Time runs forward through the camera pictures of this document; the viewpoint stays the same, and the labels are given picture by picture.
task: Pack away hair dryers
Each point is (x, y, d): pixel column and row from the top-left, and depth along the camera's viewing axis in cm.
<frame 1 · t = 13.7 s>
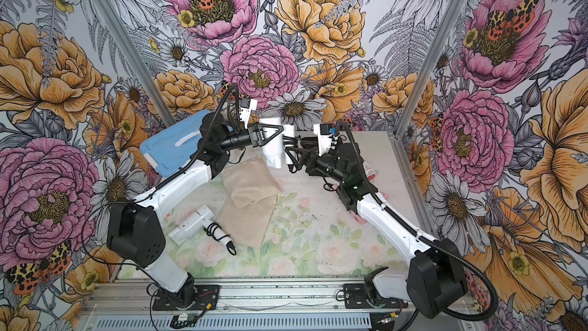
left hand: (281, 133, 72), fingers open
right hand: (291, 150, 73), fingers open
blue lidded storage box: (171, 150, 96), point 17 cm above the table
upper beige cloth bag: (249, 181, 99), point 5 cm above the table
lower beige cloth bag: (246, 215, 94), on the table
white hair dryer left: (200, 220, 88), point 5 cm above the table

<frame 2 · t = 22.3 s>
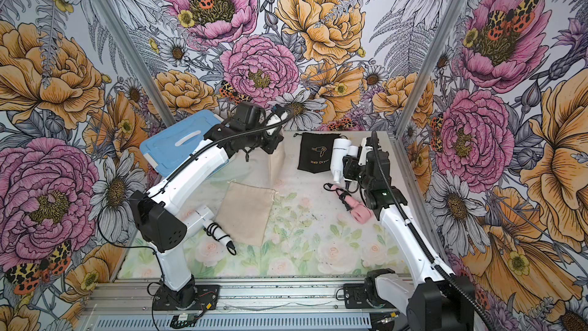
left hand: (278, 144, 81), fingers closed
right hand: (345, 163, 81), fingers open
black hair dryer pouch: (315, 152, 118), on the table
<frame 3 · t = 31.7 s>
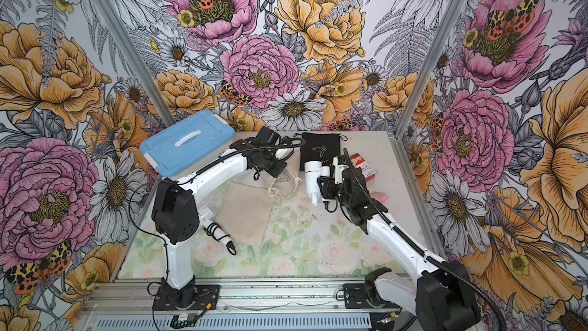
left hand: (277, 172, 90), fingers closed
right hand: (319, 185, 83), fingers open
white hair dryer centre: (314, 172, 87), point 18 cm above the table
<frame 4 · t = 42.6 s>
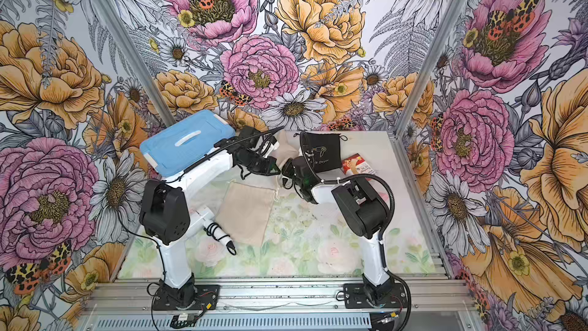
left hand: (276, 177, 88), fingers closed
right hand: (284, 165, 99), fingers open
